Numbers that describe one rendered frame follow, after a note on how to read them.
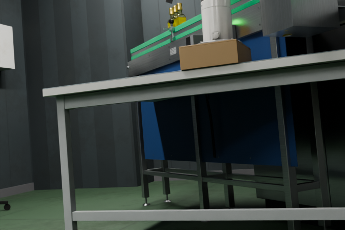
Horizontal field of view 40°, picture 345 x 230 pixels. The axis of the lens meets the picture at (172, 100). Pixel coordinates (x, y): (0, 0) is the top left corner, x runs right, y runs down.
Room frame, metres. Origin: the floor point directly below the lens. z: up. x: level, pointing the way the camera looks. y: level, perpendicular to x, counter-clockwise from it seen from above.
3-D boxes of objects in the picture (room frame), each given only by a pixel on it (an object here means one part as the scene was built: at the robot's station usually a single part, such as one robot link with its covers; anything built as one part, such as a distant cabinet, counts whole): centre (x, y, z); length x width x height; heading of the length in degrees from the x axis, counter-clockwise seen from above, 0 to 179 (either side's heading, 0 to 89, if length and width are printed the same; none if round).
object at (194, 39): (2.48, -0.15, 0.96); 0.08 x 0.08 x 0.08; 27
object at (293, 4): (1.74, -0.52, 0.92); 0.27 x 0.17 x 0.15; 117
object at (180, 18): (3.02, -0.10, 1.19); 0.06 x 0.06 x 0.28; 27
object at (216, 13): (1.88, -0.20, 0.93); 0.19 x 0.19 x 0.18
